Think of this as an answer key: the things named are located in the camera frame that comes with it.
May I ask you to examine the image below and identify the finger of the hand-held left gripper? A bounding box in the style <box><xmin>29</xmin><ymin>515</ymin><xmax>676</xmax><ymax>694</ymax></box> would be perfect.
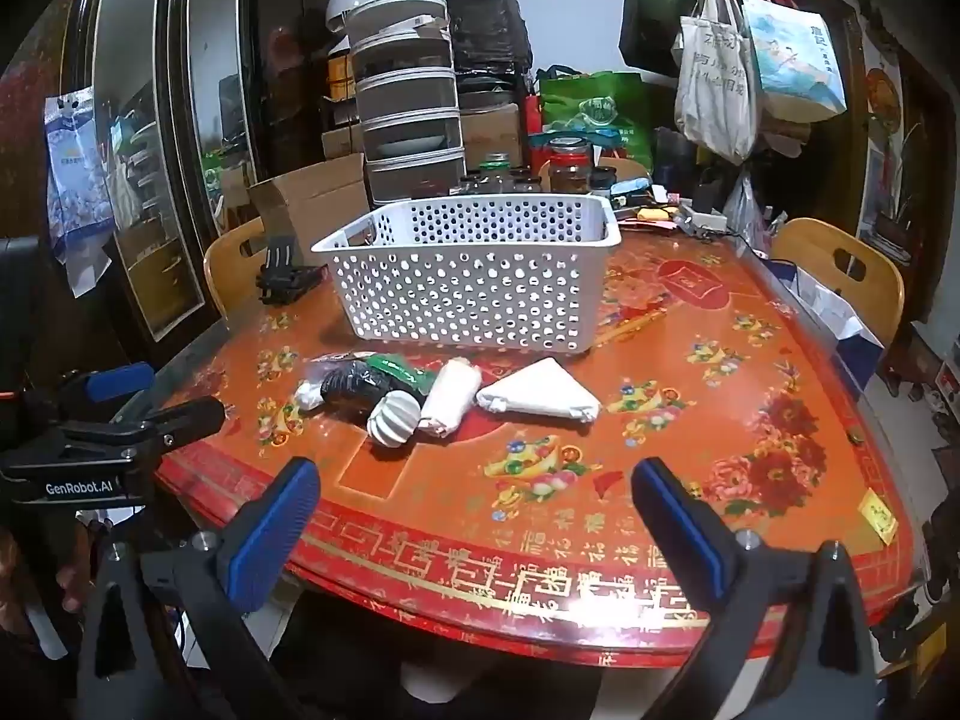
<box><xmin>61</xmin><ymin>396</ymin><xmax>227</xmax><ymax>462</ymax></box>
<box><xmin>56</xmin><ymin>362</ymin><xmax>156</xmax><ymax>422</ymax></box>

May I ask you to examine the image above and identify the white perforated plastic basket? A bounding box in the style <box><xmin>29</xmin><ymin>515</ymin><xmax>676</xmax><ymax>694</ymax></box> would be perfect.
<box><xmin>311</xmin><ymin>193</ymin><xmax>623</xmax><ymax>355</ymax></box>

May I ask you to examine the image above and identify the green lid glass jar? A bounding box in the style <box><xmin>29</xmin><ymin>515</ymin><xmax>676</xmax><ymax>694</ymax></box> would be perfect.
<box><xmin>478</xmin><ymin>154</ymin><xmax>512</xmax><ymax>196</ymax></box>

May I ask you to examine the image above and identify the white triangular packet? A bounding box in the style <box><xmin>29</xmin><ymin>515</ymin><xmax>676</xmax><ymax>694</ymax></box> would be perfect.
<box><xmin>475</xmin><ymin>358</ymin><xmax>602</xmax><ymax>425</ymax></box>

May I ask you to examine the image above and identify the person's left hand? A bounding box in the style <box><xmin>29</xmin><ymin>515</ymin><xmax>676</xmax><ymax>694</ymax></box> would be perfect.
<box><xmin>0</xmin><ymin>521</ymin><xmax>102</xmax><ymax>616</ymax></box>

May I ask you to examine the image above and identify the white towel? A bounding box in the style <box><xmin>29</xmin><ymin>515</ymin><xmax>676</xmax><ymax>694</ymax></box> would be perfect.
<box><xmin>418</xmin><ymin>358</ymin><xmax>481</xmax><ymax>437</ymax></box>

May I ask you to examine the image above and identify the stacked drawer unit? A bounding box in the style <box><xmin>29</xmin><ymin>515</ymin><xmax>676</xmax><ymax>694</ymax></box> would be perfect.
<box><xmin>351</xmin><ymin>0</ymin><xmax>467</xmax><ymax>207</ymax></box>

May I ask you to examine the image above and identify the orange box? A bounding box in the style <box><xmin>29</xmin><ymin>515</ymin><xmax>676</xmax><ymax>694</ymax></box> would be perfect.
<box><xmin>326</xmin><ymin>49</ymin><xmax>355</xmax><ymax>102</ymax></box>

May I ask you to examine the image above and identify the yellow tag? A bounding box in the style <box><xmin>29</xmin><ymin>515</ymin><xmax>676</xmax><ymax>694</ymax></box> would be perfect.
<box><xmin>859</xmin><ymin>491</ymin><xmax>897</xmax><ymax>541</ymax></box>

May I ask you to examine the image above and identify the dark hanging bag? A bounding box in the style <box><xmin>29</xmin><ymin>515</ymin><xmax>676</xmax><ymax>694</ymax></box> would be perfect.
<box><xmin>619</xmin><ymin>0</ymin><xmax>683</xmax><ymax>76</ymax></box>

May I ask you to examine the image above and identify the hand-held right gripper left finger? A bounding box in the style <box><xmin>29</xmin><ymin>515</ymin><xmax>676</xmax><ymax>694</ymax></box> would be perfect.
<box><xmin>79</xmin><ymin>456</ymin><xmax>323</xmax><ymax>720</ymax></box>

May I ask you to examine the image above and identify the green packet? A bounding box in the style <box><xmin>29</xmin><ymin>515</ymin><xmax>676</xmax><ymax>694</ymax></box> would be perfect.
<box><xmin>366</xmin><ymin>352</ymin><xmax>440</xmax><ymax>392</ymax></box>

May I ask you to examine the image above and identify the blue paper bag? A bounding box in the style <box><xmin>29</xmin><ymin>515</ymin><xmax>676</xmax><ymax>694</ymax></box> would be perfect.
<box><xmin>780</xmin><ymin>262</ymin><xmax>886</xmax><ymax>391</ymax></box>

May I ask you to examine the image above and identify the white ribbed ball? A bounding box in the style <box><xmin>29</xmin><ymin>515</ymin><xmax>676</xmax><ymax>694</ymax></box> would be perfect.
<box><xmin>367</xmin><ymin>388</ymin><xmax>422</xmax><ymax>447</ymax></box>

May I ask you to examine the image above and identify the open cardboard box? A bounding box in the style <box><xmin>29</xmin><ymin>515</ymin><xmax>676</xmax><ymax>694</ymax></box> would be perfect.
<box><xmin>249</xmin><ymin>154</ymin><xmax>372</xmax><ymax>267</ymax></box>

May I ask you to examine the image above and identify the wooden chair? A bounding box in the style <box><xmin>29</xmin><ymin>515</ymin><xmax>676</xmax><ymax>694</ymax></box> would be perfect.
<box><xmin>204</xmin><ymin>217</ymin><xmax>271</xmax><ymax>323</ymax></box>
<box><xmin>771</xmin><ymin>217</ymin><xmax>906</xmax><ymax>346</ymax></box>

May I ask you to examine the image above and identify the red floral tablecloth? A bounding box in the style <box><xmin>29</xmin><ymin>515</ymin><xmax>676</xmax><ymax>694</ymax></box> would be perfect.
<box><xmin>154</xmin><ymin>217</ymin><xmax>920</xmax><ymax>672</ymax></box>

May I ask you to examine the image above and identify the black bundle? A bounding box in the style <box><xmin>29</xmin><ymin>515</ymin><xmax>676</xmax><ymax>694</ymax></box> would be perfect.
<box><xmin>319</xmin><ymin>360</ymin><xmax>395</xmax><ymax>413</ymax></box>

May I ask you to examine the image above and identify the blue printed tote bag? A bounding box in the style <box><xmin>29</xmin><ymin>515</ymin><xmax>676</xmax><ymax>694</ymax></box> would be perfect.
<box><xmin>739</xmin><ymin>0</ymin><xmax>848</xmax><ymax>121</ymax></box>

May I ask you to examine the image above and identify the blue printed plastic bag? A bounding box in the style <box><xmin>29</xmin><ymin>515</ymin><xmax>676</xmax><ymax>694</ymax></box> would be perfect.
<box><xmin>43</xmin><ymin>94</ymin><xmax>113</xmax><ymax>297</ymax></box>

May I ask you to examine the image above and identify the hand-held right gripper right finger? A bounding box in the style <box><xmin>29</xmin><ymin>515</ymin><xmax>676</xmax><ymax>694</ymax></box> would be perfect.
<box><xmin>630</xmin><ymin>456</ymin><xmax>878</xmax><ymax>720</ymax></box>

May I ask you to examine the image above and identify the white canvas tote bag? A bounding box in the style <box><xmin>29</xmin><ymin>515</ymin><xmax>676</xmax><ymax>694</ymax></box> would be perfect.
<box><xmin>673</xmin><ymin>0</ymin><xmax>760</xmax><ymax>164</ymax></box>

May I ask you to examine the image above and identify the black plastic bag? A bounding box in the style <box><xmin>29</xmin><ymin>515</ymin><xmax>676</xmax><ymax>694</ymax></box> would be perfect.
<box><xmin>442</xmin><ymin>0</ymin><xmax>533</xmax><ymax>76</ymax></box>

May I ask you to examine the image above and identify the red lid glass jar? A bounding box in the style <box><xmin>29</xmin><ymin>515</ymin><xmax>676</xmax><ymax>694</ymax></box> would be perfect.
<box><xmin>547</xmin><ymin>136</ymin><xmax>593</xmax><ymax>194</ymax></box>

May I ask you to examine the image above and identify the closed cardboard box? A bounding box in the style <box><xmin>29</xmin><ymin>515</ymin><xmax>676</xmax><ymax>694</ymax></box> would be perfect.
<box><xmin>459</xmin><ymin>105</ymin><xmax>526</xmax><ymax>173</ymax></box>

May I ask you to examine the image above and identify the black strap mount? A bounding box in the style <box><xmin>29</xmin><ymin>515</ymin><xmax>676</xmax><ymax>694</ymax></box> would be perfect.
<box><xmin>256</xmin><ymin>236</ymin><xmax>327</xmax><ymax>306</ymax></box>

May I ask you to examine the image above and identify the clear plastic bag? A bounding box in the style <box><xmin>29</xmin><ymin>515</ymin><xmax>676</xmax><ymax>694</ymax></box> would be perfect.
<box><xmin>724</xmin><ymin>169</ymin><xmax>773</xmax><ymax>256</ymax></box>

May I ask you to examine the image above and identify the dark wooden mirror cabinet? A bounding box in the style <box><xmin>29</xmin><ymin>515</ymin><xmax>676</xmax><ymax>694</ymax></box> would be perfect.
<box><xmin>60</xmin><ymin>0</ymin><xmax>346</xmax><ymax>361</ymax></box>

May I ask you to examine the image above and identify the green shopping bag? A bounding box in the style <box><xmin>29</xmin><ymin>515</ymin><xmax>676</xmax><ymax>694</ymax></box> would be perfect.
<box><xmin>540</xmin><ymin>67</ymin><xmax>653</xmax><ymax>166</ymax></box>

